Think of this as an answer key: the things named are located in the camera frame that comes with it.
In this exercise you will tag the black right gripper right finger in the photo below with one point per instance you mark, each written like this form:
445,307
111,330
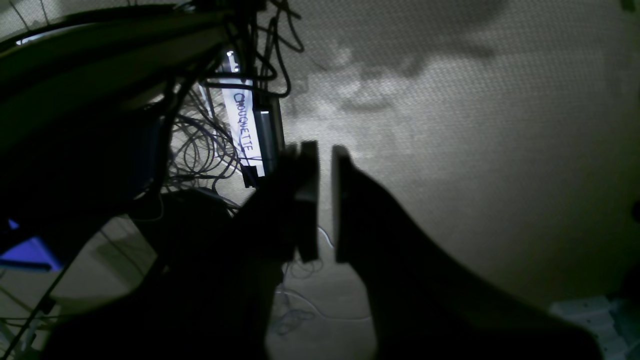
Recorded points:
400,264

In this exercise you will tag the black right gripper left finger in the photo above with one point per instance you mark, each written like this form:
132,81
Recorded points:
279,221

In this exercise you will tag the white power strip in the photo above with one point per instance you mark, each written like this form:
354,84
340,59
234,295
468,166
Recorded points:
614,323

